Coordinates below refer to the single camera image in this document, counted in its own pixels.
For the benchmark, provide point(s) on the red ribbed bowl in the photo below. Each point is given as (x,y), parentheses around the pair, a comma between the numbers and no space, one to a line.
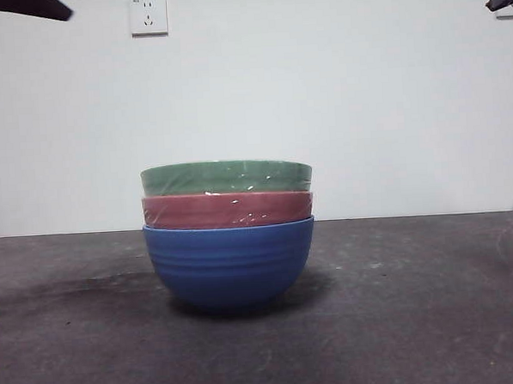
(197,210)

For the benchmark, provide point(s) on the white wall power outlet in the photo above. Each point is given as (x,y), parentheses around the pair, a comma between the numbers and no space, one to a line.
(148,16)
(509,14)

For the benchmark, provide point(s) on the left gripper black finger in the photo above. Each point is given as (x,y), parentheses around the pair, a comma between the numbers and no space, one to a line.
(27,5)

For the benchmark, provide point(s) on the blue ribbed bowl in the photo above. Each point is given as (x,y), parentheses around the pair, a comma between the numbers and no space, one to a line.
(230,266)

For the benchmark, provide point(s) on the green ribbed bowl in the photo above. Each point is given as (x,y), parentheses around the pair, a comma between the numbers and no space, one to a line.
(225,178)

